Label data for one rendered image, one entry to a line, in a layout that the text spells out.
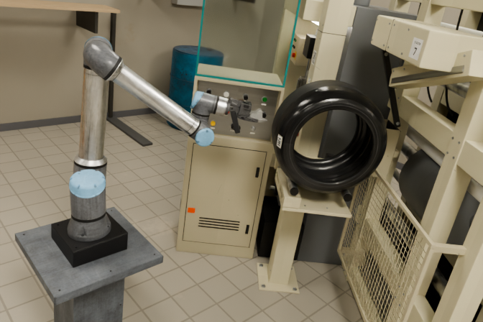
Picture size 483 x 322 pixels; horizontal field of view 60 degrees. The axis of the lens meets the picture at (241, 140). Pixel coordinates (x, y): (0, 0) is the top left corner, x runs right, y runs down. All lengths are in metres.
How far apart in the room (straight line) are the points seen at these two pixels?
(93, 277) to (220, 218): 1.20
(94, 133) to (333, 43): 1.29
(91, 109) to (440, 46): 1.47
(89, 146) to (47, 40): 2.98
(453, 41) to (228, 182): 1.61
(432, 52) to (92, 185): 1.49
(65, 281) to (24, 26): 3.31
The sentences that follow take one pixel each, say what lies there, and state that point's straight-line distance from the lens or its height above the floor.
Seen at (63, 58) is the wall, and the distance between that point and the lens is 5.01.
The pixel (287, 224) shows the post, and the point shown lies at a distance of 2.69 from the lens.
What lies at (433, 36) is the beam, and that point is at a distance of 1.81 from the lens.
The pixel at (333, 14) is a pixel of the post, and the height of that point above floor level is 1.75.
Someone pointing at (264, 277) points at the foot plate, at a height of 0.01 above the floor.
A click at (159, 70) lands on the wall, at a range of 5.59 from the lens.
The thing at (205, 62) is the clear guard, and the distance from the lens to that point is 2.56.
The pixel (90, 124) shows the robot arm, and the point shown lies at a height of 1.15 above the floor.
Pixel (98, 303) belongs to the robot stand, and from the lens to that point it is 2.23.
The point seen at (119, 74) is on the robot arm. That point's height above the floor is 1.43.
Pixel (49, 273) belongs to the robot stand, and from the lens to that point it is 2.02.
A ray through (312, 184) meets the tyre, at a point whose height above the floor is 0.96.
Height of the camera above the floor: 1.87
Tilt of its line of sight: 21 degrees down
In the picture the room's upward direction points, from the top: 9 degrees clockwise
